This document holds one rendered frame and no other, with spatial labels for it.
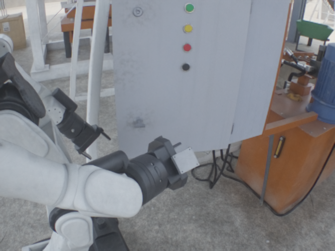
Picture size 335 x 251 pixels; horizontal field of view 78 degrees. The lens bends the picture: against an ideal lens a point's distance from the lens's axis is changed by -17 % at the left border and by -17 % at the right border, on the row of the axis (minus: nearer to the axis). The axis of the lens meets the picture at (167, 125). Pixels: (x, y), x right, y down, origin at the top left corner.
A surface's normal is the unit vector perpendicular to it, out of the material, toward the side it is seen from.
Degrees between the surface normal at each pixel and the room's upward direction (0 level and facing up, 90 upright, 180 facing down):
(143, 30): 90
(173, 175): 47
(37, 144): 90
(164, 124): 90
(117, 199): 57
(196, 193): 0
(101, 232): 0
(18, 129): 90
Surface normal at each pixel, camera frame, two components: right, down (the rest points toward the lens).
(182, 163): -0.11, -0.04
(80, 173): 0.08, -0.65
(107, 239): 0.04, -0.85
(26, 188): 0.65, 0.38
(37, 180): 0.75, -0.04
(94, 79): 0.42, 0.44
